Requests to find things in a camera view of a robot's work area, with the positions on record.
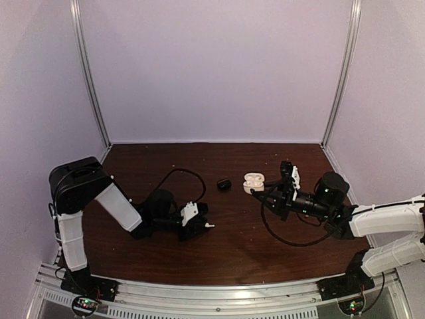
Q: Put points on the white earbud charging case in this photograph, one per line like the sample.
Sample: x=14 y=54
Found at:
x=253 y=181

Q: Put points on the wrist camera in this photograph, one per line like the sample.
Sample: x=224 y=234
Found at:
x=194 y=214
x=290 y=175

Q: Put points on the black earbud charging case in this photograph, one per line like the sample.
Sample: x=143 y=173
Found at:
x=224 y=184

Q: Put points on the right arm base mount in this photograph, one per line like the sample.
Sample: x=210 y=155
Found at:
x=344 y=285

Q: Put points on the left aluminium frame post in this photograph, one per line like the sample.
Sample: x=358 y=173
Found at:
x=76 y=16

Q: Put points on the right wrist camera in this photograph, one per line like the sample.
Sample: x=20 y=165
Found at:
x=290 y=175

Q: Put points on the circuit board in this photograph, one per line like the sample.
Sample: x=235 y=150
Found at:
x=351 y=307
x=84 y=306

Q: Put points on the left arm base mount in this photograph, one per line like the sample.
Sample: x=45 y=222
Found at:
x=96 y=290

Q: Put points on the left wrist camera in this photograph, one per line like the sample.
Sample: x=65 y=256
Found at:
x=194 y=214

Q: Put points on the right aluminium frame post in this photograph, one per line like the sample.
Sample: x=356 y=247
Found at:
x=350 y=46

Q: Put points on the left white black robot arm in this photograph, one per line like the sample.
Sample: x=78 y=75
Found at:
x=78 y=184

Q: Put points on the aluminium front rail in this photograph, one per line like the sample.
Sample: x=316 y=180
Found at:
x=293 y=299

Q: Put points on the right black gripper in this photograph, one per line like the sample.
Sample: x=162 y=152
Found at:
x=283 y=202

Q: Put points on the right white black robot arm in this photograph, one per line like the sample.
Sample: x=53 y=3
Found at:
x=327 y=205

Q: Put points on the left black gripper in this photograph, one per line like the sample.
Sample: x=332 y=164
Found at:
x=190 y=230

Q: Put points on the right circuit board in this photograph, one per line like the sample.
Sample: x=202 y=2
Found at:
x=351 y=307

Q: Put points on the aluminium frame post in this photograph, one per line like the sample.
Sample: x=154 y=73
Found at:
x=76 y=16
x=350 y=46

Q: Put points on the left circuit board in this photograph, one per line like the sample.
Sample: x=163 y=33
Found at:
x=84 y=306

